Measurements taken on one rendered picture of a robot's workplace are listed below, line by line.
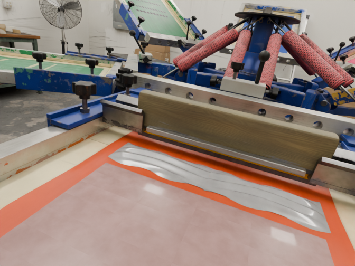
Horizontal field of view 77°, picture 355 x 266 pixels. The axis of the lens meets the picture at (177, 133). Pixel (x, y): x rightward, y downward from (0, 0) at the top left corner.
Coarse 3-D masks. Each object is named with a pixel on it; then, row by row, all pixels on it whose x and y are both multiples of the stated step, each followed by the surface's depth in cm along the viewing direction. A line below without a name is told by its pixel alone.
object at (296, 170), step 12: (156, 132) 44; (168, 132) 43; (192, 144) 42; (204, 144) 41; (216, 144) 42; (240, 156) 40; (252, 156) 39; (276, 168) 38; (288, 168) 38; (300, 168) 38
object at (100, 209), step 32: (96, 160) 38; (192, 160) 43; (32, 192) 29; (64, 192) 30; (96, 192) 31; (128, 192) 32; (160, 192) 33; (192, 192) 34; (0, 224) 24; (32, 224) 25; (64, 224) 25; (96, 224) 26; (128, 224) 27; (160, 224) 27; (0, 256) 21; (32, 256) 21; (64, 256) 22; (96, 256) 22; (128, 256) 23; (160, 256) 23
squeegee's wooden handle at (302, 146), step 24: (144, 96) 44; (168, 96) 43; (144, 120) 46; (168, 120) 44; (192, 120) 42; (216, 120) 40; (240, 120) 39; (264, 120) 38; (240, 144) 40; (264, 144) 39; (288, 144) 37; (312, 144) 36; (336, 144) 35; (312, 168) 37
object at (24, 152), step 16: (48, 128) 39; (64, 128) 40; (80, 128) 42; (96, 128) 47; (0, 144) 32; (16, 144) 33; (32, 144) 33; (48, 144) 36; (64, 144) 39; (0, 160) 29; (16, 160) 32; (32, 160) 34; (0, 176) 30
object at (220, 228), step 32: (224, 160) 45; (288, 192) 38; (320, 192) 39; (192, 224) 28; (224, 224) 29; (256, 224) 30; (288, 224) 31; (192, 256) 24; (224, 256) 24; (256, 256) 25; (288, 256) 26; (320, 256) 26; (352, 256) 27
